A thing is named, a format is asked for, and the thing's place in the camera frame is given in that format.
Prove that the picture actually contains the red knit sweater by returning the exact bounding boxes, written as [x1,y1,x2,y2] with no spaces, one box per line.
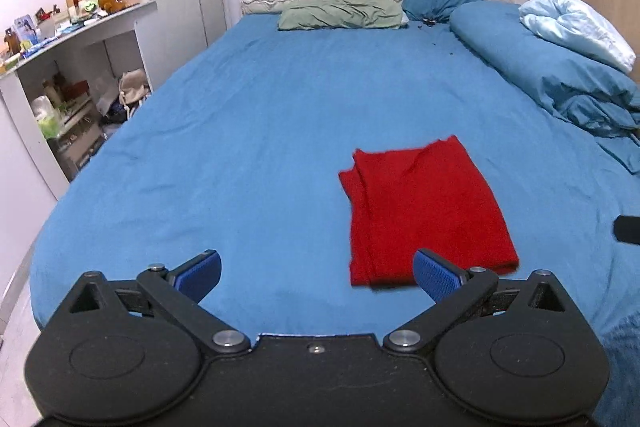
[338,135,520,287]

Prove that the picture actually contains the blue rolled duvet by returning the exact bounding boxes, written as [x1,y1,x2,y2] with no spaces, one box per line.
[449,1,639,176]

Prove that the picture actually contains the blue bed sheet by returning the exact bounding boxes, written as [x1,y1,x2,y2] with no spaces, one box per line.
[30,14,639,426]

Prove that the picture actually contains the cream tote bag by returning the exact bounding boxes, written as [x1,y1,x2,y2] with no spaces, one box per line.
[118,68,151,106]

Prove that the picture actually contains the light blue blanket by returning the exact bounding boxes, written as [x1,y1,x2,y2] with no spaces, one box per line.
[518,0,637,75]

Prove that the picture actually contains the white desk shelf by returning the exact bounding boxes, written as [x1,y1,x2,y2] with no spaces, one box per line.
[1,1,157,199]

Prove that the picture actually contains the green pillow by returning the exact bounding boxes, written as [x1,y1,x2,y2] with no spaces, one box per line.
[278,0,409,31]

